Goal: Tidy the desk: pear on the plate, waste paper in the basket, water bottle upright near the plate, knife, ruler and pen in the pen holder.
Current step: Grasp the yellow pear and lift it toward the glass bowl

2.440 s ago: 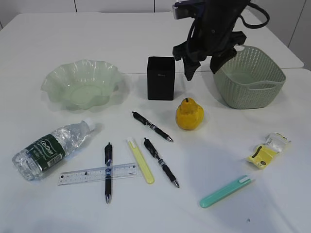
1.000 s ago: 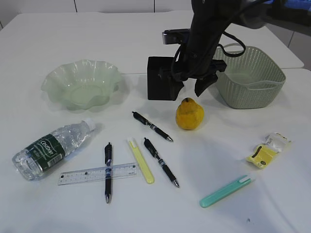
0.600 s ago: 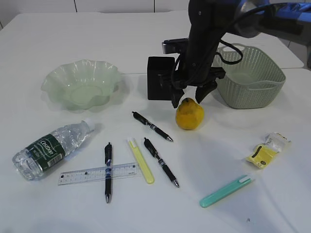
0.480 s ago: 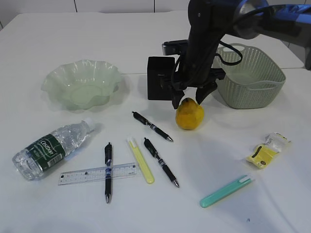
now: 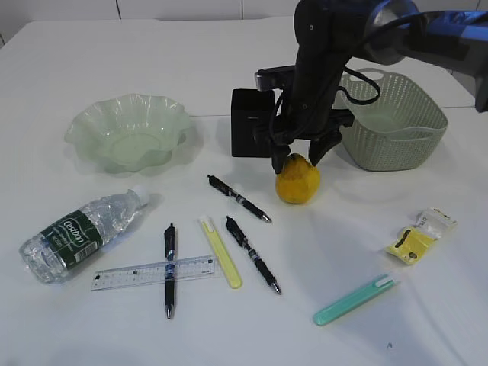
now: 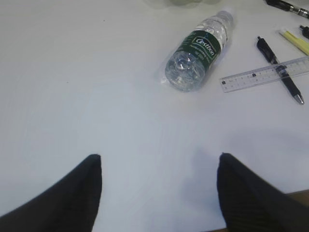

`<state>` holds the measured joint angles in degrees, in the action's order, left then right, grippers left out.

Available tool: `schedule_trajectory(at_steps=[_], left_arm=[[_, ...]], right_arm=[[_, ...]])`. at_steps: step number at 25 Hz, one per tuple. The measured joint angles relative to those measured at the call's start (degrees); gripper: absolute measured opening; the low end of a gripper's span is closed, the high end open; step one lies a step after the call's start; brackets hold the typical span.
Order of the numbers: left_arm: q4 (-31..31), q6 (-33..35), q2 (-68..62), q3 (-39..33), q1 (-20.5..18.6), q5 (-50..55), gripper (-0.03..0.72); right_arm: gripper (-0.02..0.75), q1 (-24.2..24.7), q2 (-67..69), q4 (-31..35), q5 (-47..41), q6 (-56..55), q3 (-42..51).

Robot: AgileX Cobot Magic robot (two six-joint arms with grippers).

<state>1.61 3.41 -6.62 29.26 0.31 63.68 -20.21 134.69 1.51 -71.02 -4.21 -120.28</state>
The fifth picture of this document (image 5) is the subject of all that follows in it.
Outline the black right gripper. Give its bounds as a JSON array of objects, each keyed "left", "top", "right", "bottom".
[{"left": 268, "top": 53, "right": 349, "bottom": 175}]

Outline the yellow pear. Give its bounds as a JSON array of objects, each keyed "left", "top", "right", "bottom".
[{"left": 275, "top": 153, "right": 321, "bottom": 204}]

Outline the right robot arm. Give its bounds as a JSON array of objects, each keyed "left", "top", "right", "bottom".
[{"left": 255, "top": 1, "right": 487, "bottom": 173}]

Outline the black square pen holder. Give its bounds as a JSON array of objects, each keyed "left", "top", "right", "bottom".
[{"left": 230, "top": 88, "right": 275, "bottom": 158}]

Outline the black pen upper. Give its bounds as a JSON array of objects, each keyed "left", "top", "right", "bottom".
[{"left": 207, "top": 175, "right": 272, "bottom": 223}]

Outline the green plastic woven basket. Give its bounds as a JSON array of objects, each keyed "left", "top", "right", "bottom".
[{"left": 335, "top": 68, "right": 448, "bottom": 172}]

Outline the black pen middle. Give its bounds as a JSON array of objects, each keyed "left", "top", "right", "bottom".
[{"left": 226, "top": 216, "right": 281, "bottom": 295}]

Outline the yellow utility knife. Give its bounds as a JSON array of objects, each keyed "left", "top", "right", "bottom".
[{"left": 199, "top": 216, "right": 242, "bottom": 289}]

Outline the transparent plastic ruler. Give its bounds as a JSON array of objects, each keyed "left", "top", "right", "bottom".
[{"left": 91, "top": 255, "right": 221, "bottom": 291}]

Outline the black pen on ruler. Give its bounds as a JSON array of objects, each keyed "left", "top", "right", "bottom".
[{"left": 164, "top": 223, "right": 176, "bottom": 319}]

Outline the teal utility knife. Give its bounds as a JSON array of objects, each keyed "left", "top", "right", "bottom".
[{"left": 313, "top": 274, "right": 398, "bottom": 326}]

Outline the green glass wavy plate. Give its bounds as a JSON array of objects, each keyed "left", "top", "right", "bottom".
[{"left": 64, "top": 93, "right": 193, "bottom": 173}]

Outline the clear plastic water bottle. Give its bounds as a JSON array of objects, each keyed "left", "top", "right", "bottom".
[{"left": 19, "top": 186, "right": 149, "bottom": 284}]

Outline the crumpled yellow white wrapper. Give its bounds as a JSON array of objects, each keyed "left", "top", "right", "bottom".
[{"left": 384, "top": 208, "right": 458, "bottom": 265}]

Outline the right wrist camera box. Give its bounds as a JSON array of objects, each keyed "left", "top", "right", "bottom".
[{"left": 255, "top": 65, "right": 295, "bottom": 92}]

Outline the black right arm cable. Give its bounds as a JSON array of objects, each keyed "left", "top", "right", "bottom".
[{"left": 268, "top": 11, "right": 416, "bottom": 143}]

